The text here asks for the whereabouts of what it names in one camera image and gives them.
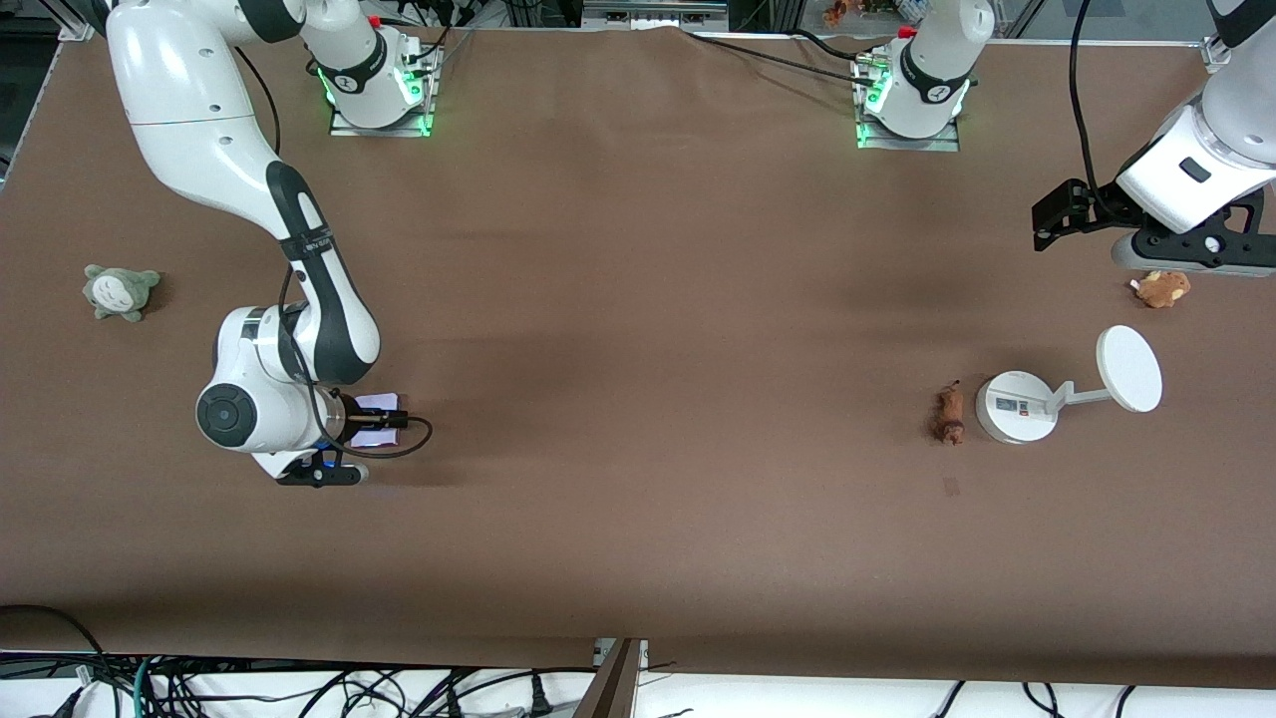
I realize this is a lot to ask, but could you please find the small lilac card box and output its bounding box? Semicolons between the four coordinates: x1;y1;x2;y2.
354;393;402;449

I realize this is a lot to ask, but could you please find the brown lion statue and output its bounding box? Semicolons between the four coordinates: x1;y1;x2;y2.
931;378;967;448

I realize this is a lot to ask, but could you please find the small brown plush toy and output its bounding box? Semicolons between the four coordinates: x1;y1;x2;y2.
1128;268;1193;310

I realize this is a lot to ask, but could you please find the white round desk lamp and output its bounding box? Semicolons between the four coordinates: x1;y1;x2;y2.
974;324;1164;446

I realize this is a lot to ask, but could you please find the grey green plush toy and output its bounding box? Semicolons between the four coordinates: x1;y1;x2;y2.
83;263;161;323

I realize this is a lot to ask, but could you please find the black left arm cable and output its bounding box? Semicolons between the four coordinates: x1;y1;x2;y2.
1068;0;1110;198

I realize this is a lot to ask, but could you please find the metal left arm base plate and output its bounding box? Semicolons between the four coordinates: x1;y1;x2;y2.
853;52;962;154

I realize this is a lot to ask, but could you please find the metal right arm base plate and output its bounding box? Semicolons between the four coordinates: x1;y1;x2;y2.
327;38;440;139

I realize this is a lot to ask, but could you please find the black cable across table edge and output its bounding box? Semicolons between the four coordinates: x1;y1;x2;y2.
684;28;880;89

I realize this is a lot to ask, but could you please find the black looped floor cable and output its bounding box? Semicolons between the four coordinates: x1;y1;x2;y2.
0;604;109;718

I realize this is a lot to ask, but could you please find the brown table frame bracket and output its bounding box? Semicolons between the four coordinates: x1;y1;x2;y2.
572;637;650;718

